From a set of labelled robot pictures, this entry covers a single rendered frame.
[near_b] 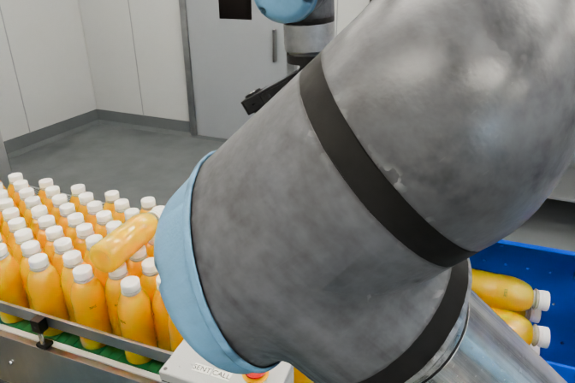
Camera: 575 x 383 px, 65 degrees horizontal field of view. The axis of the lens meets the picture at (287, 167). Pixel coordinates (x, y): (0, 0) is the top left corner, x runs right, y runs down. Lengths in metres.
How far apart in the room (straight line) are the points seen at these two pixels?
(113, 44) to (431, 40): 5.47
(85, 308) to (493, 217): 1.01
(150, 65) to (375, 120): 5.18
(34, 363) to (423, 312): 1.16
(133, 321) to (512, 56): 0.96
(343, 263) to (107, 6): 5.43
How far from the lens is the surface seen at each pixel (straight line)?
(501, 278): 1.01
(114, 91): 5.76
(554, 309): 1.15
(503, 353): 0.29
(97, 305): 1.12
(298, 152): 0.18
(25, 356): 1.32
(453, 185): 0.16
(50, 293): 1.20
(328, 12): 0.67
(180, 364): 0.83
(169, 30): 5.08
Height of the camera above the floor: 1.70
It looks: 24 degrees down
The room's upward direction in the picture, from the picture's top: straight up
